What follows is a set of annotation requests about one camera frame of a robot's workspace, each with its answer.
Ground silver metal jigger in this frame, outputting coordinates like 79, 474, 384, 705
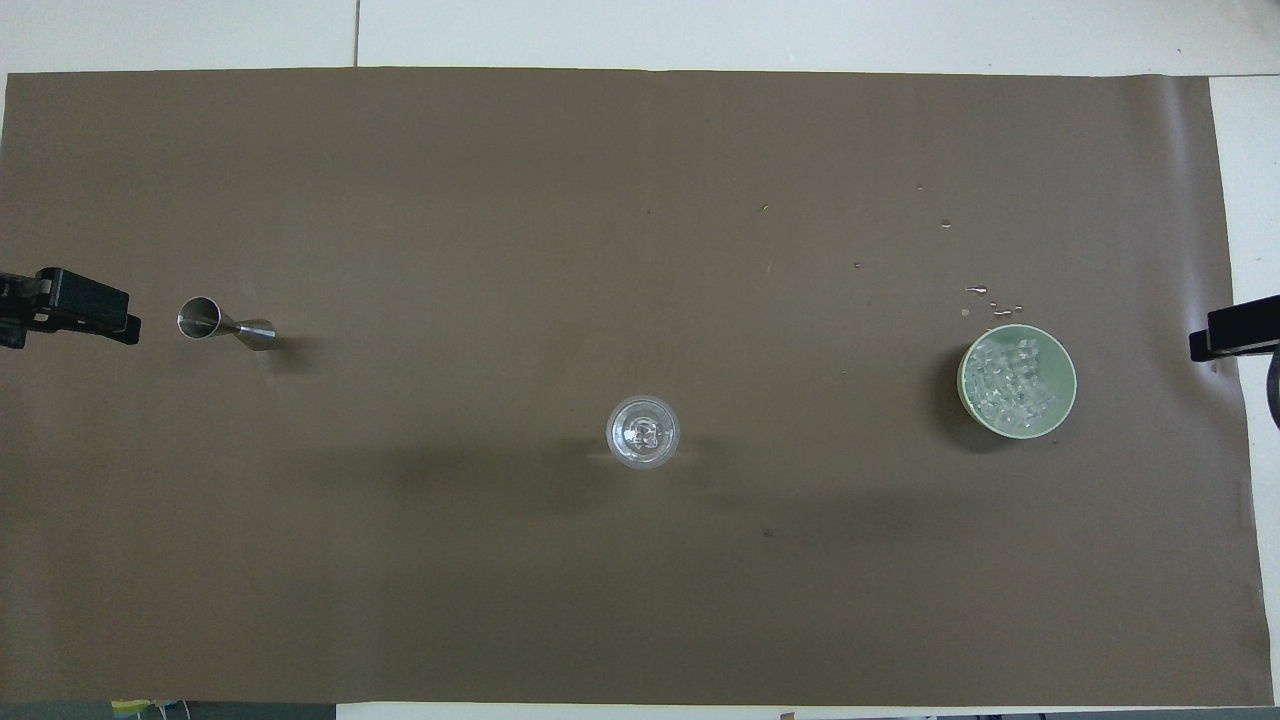
177, 297, 278, 352

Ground clear drinking glass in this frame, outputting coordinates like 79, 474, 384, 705
605, 395, 681, 471

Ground green bowl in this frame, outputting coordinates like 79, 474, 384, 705
957, 323, 1078, 441

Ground clear ice cubes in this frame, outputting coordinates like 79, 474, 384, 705
970, 337, 1061, 426

